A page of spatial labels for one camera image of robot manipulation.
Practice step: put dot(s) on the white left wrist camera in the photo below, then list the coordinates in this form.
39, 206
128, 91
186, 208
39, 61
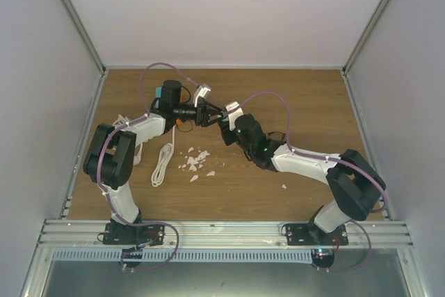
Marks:
201, 92

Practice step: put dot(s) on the white debris pile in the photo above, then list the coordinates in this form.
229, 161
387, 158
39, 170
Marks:
197, 164

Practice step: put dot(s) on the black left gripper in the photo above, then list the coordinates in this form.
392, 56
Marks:
202, 115

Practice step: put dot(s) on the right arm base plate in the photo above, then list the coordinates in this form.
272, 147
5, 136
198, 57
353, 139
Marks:
305, 234

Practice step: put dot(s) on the teal power strip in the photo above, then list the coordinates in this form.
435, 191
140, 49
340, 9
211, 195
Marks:
159, 100

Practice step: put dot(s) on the orange power strip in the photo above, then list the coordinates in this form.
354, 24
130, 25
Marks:
180, 121

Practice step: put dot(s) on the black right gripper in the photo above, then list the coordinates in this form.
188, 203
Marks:
224, 126

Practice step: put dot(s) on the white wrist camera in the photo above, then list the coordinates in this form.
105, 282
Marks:
233, 111
201, 92

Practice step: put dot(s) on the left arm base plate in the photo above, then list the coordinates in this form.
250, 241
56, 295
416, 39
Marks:
119, 234

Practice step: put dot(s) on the slotted cable duct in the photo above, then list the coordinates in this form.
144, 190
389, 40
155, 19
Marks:
184, 255

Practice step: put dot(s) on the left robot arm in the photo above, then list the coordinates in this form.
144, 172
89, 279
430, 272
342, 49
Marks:
109, 159

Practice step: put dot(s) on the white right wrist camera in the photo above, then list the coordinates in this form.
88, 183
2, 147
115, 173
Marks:
233, 111

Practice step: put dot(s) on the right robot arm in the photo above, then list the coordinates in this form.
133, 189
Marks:
355, 185

